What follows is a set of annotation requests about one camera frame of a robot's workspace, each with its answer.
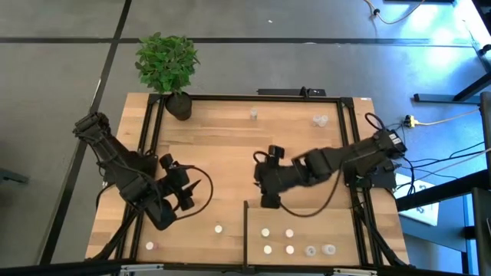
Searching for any black bar device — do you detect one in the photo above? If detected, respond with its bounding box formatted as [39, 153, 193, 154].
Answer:
[256, 87, 328, 97]

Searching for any white paper with blue print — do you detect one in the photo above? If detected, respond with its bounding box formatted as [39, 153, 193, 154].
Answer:
[394, 174, 440, 227]

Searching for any black floor cable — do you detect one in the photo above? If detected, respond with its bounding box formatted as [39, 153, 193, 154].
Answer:
[448, 141, 487, 159]

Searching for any black desk beam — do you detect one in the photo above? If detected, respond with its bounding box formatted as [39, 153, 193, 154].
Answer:
[397, 168, 491, 212]

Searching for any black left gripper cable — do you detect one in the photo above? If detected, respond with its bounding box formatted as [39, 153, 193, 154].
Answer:
[174, 164, 215, 222]

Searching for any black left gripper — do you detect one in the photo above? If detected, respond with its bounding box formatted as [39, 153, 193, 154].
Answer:
[163, 165, 202, 212]

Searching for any green artificial plant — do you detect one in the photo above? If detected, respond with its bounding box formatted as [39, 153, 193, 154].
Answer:
[133, 31, 202, 95]

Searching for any black aluminium table frame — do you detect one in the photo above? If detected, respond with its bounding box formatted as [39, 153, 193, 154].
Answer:
[0, 94, 473, 276]

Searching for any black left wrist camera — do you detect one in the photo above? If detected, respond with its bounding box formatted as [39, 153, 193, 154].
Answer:
[159, 153, 175, 170]

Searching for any beige extension cable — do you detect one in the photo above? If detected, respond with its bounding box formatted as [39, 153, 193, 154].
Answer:
[416, 108, 481, 127]

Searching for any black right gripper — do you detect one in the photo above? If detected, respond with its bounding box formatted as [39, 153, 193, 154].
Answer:
[255, 157, 304, 209]

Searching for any beige cable with black plug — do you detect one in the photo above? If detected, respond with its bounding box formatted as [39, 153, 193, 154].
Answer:
[363, 0, 427, 25]

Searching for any dark chair base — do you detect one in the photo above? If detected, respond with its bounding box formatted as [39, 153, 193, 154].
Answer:
[0, 167, 30, 186]

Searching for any black plant pot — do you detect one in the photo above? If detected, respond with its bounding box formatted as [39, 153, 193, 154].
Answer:
[164, 90, 193, 122]

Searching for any pale floor cable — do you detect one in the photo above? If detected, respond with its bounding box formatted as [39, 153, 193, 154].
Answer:
[416, 147, 491, 181]

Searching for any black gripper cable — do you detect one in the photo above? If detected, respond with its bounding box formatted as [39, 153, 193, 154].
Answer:
[174, 164, 215, 222]
[252, 150, 344, 219]

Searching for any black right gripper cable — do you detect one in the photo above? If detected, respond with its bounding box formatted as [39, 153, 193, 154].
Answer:
[252, 150, 344, 219]

